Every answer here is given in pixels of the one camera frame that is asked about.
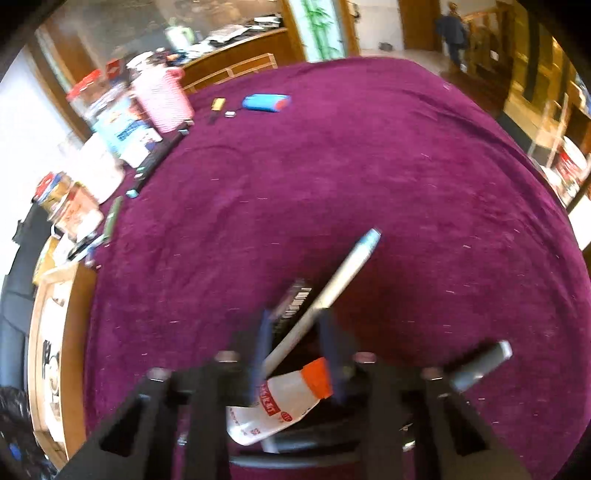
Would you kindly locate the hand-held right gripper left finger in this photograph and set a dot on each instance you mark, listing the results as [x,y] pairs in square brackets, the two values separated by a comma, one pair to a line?
[257,355]

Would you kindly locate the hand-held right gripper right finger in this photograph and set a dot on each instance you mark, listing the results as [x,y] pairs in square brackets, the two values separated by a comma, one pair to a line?
[333,355]

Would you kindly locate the silver marker light blue tip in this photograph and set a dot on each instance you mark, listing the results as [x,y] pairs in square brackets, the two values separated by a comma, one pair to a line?
[341,272]

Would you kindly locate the white glue bottle orange cap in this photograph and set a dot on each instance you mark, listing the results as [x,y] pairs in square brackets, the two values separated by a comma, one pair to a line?
[286,397]

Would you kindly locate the black Touch art marker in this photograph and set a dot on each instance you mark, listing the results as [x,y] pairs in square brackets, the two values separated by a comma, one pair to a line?
[295,304]

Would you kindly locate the black marker grey cap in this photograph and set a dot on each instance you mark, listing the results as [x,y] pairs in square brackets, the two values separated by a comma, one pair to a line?
[480,367]

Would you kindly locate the wooden box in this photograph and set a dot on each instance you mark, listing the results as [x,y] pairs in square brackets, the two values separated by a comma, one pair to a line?
[76,332]

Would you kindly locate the green pen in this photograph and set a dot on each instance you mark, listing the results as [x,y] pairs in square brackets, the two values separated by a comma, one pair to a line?
[112,219]

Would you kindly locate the black marker teal tip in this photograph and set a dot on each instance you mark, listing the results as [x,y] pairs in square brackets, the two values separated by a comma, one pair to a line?
[159,159]

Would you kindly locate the orange printed box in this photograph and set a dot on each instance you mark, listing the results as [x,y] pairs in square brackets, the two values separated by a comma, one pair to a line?
[78,210]

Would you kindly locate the white and pink tub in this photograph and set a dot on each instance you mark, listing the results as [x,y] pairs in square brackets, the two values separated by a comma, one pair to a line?
[101,170]

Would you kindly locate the yellow and black pen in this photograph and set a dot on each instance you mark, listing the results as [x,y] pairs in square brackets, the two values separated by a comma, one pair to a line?
[217,108]

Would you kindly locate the blue and red case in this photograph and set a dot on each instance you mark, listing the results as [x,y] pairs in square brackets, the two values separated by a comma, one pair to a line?
[267,102]

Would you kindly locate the clear jar blue label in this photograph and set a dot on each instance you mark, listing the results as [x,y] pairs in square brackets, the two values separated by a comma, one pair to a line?
[129,131]

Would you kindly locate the pink knitted cup sleeve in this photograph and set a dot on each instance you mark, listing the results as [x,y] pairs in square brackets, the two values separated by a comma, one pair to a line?
[164,99]

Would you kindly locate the wooden counter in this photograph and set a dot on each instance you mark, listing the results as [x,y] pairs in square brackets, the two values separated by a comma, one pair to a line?
[231,60]

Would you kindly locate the white paint bucket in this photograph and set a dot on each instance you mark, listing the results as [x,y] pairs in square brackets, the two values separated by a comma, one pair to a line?
[570,166]

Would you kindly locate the clear jar red lid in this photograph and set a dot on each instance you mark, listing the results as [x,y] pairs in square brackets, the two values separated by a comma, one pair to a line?
[90,94]

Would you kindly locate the white and green tumbler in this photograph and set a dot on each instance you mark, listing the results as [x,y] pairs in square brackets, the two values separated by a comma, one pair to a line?
[179,38]

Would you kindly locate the bamboo print panel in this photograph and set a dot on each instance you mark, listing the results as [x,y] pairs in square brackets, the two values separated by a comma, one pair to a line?
[321,27]

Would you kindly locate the dark jacket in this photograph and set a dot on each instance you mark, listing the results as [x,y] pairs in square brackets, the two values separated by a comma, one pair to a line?
[451,37]

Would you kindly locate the wooden door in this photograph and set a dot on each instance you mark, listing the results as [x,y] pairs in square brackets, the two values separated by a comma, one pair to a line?
[420,23]

